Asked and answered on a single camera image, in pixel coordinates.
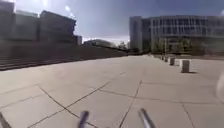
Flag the robot's own part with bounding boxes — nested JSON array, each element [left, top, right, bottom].
[[78, 110, 90, 128], [138, 108, 156, 128]]

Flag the domed building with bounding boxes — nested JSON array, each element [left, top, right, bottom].
[[82, 38, 117, 49]]

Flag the pale concrete slab plaza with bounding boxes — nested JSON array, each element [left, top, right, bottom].
[[0, 54, 224, 128]]

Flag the glass fronted building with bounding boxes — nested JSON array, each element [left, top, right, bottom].
[[129, 14, 224, 56]]

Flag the dark concrete building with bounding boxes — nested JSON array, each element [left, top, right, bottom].
[[0, 0, 83, 46]]

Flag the wide grey stone steps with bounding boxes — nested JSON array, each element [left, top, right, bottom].
[[0, 42, 129, 72]]

